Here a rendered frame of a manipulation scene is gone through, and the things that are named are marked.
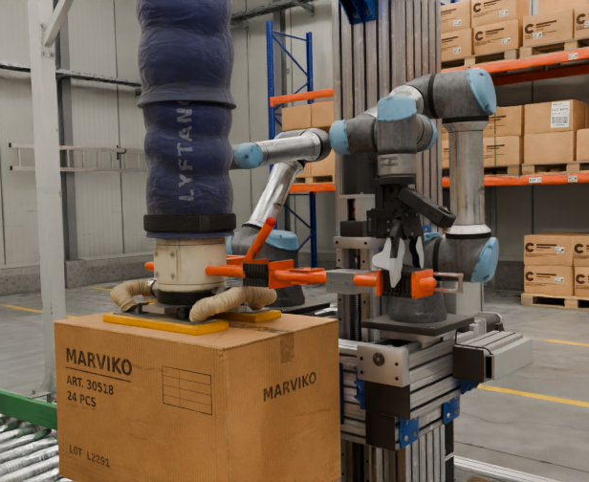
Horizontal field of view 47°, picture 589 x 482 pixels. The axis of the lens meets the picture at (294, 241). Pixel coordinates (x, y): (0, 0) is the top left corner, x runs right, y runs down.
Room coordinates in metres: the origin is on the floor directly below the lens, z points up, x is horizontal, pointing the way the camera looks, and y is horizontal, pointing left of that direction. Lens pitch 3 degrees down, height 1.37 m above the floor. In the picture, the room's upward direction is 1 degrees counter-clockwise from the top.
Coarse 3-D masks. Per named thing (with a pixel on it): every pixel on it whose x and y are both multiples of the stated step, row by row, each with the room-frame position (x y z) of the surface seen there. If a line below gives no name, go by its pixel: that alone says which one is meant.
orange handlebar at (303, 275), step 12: (144, 264) 1.75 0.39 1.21; (228, 264) 1.82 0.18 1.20; (240, 264) 1.86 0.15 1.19; (240, 276) 1.54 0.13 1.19; (276, 276) 1.47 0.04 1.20; (288, 276) 1.44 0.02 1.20; (300, 276) 1.42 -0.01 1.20; (312, 276) 1.41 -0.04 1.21; (324, 276) 1.39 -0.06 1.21; (360, 276) 1.34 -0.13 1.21; (372, 276) 1.32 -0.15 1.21; (420, 288) 1.26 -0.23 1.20; (432, 288) 1.27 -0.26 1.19
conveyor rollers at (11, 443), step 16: (0, 416) 2.65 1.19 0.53; (0, 432) 2.46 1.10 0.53; (16, 432) 2.42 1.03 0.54; (32, 432) 2.47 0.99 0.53; (48, 432) 2.42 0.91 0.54; (0, 448) 2.28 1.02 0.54; (16, 448) 2.25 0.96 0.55; (32, 448) 2.27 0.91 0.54; (48, 448) 2.24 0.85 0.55; (0, 464) 2.11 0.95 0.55; (16, 464) 2.13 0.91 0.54; (32, 464) 2.16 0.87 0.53; (48, 464) 2.12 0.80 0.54; (0, 480) 1.99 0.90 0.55; (16, 480) 2.02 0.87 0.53; (32, 480) 1.98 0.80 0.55; (48, 480) 2.01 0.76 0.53; (64, 480) 1.97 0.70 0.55
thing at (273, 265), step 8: (248, 264) 1.49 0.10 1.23; (256, 264) 1.48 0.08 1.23; (264, 264) 1.46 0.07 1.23; (272, 264) 1.47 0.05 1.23; (280, 264) 1.49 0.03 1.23; (288, 264) 1.51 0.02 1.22; (248, 272) 1.50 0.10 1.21; (256, 272) 1.49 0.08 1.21; (264, 272) 1.46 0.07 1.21; (272, 272) 1.47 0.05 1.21; (248, 280) 1.49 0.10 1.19; (256, 280) 1.48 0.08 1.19; (264, 280) 1.46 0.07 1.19; (272, 280) 1.46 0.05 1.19; (280, 280) 1.49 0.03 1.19; (272, 288) 1.46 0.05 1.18
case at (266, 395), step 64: (64, 320) 1.69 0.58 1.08; (320, 320) 1.62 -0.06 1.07; (64, 384) 1.67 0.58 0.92; (128, 384) 1.52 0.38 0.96; (192, 384) 1.39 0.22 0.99; (256, 384) 1.40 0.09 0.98; (320, 384) 1.58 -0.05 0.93; (64, 448) 1.68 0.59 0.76; (128, 448) 1.52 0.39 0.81; (192, 448) 1.39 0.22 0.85; (256, 448) 1.39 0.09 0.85; (320, 448) 1.57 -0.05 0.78
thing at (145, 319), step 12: (120, 312) 1.66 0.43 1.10; (132, 312) 1.66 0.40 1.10; (144, 312) 1.63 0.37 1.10; (180, 312) 1.54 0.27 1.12; (132, 324) 1.59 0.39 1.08; (144, 324) 1.56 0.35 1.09; (156, 324) 1.54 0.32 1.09; (168, 324) 1.51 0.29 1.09; (180, 324) 1.50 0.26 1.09; (192, 324) 1.49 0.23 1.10; (204, 324) 1.49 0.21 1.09; (216, 324) 1.50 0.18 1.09; (228, 324) 1.53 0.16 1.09
